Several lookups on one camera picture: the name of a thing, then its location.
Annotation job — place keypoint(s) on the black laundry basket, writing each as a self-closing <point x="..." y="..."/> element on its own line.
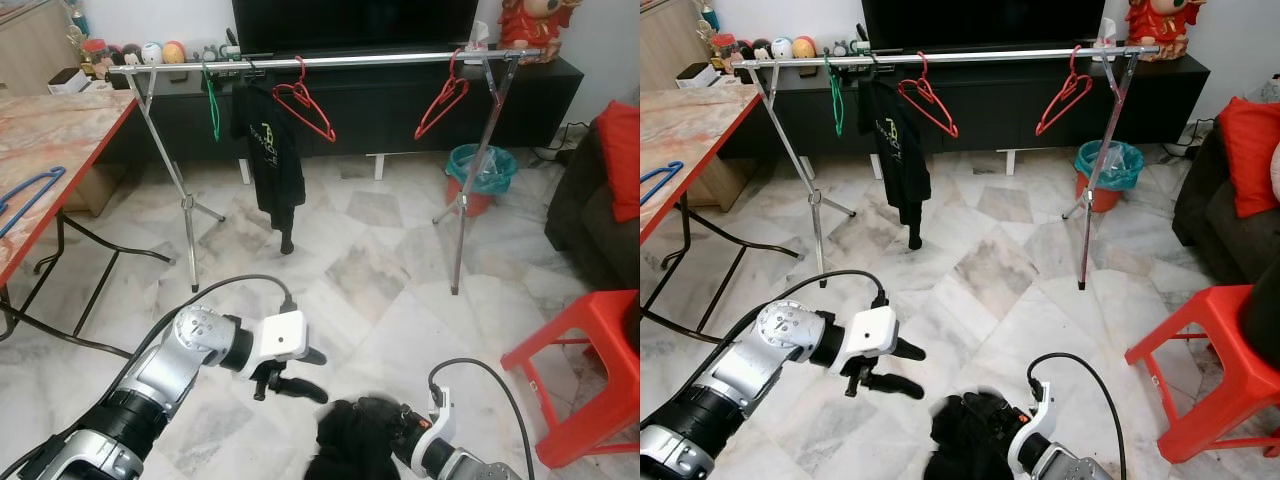
<point x="1262" y="325"/>

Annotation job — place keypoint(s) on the black printed T-shirt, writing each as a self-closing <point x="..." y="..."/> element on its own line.
<point x="272" y="160"/>
<point x="897" y="155"/>

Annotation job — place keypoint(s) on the black television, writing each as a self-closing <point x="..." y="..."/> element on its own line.
<point x="355" y="25"/>
<point x="985" y="22"/>

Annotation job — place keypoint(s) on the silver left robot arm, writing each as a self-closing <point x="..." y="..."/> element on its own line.
<point x="760" y="370"/>
<point x="160" y="375"/>

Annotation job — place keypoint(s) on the small white box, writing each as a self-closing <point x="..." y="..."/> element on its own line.
<point x="700" y="76"/>
<point x="70" y="82"/>

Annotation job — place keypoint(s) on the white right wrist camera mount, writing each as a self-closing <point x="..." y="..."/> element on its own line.
<point x="440" y="425"/>
<point x="1035" y="425"/>

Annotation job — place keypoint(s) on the marble pattern folding table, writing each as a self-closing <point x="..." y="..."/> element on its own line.
<point x="50" y="130"/>
<point x="690" y="125"/>

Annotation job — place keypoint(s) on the red plastic hanger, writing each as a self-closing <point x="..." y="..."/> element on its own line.
<point x="455" y="82"/>
<point x="922" y="84"/>
<point x="298" y="88"/>
<point x="1078" y="78"/>

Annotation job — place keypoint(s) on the red plastic stool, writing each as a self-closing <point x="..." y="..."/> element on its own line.
<point x="580" y="325"/>
<point x="1200" y="325"/>

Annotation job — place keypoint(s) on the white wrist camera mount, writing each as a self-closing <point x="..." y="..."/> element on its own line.
<point x="868" y="332"/>
<point x="440" y="425"/>
<point x="280" y="335"/>
<point x="1035" y="425"/>

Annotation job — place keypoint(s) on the red cushion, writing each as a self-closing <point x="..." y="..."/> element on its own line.
<point x="620" y="160"/>
<point x="1250" y="155"/>

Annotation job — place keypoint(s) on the light wooden cabinet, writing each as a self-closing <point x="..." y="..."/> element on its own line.
<point x="672" y="45"/>
<point x="35" y="50"/>

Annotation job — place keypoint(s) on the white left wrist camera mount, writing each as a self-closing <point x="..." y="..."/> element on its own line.
<point x="280" y="335"/>
<point x="868" y="332"/>

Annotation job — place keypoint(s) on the white tissue holder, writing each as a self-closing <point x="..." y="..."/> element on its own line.
<point x="1106" y="32"/>
<point x="477" y="37"/>

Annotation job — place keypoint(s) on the pink cat cushion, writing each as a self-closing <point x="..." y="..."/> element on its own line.
<point x="1276" y="170"/>

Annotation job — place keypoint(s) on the black garment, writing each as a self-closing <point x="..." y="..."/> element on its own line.
<point x="975" y="440"/>
<point x="360" y="442"/>

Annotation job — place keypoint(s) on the green plastic hanger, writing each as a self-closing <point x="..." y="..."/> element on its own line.
<point x="212" y="105"/>
<point x="836" y="100"/>

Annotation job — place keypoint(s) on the blue plastic hanger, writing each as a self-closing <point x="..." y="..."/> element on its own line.
<point x="660" y="180"/>
<point x="30" y="188"/>

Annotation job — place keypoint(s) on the dark grey sofa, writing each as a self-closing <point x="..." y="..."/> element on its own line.
<point x="1215" y="240"/>
<point x="590" y="240"/>

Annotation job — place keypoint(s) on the brown cardboard box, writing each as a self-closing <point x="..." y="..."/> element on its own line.
<point x="717" y="187"/>
<point x="95" y="192"/>

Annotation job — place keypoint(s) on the silver clothes rack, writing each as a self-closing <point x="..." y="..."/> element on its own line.
<point x="1000" y="55"/>
<point x="380" y="60"/>

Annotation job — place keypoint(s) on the black TV cabinet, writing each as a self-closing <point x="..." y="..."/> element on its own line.
<point x="1000" y="100"/>
<point x="380" y="105"/>

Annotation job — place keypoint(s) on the red robed figurine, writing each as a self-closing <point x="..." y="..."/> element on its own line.
<point x="1165" y="20"/>
<point x="538" y="22"/>

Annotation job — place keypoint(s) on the red bin with green bag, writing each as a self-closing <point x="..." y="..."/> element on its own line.
<point x="1110" y="165"/>
<point x="480" y="170"/>

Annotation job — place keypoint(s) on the white round plush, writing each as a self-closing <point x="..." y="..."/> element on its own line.
<point x="781" y="49"/>
<point x="151" y="54"/>

